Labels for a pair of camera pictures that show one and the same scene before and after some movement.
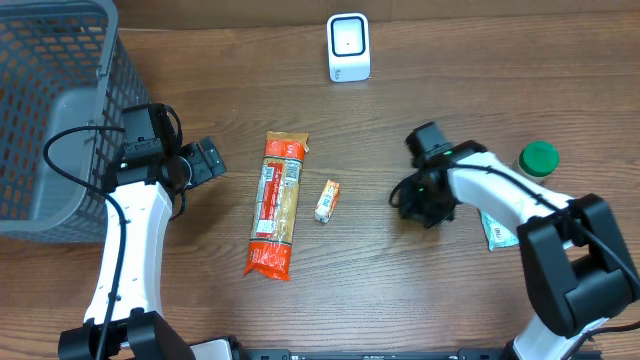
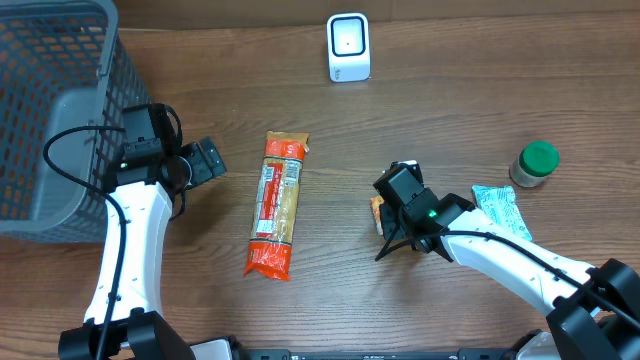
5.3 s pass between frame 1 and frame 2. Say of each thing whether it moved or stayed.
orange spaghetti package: stayed
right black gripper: moved
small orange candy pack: moved
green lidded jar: stayed
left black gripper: stayed
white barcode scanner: stayed
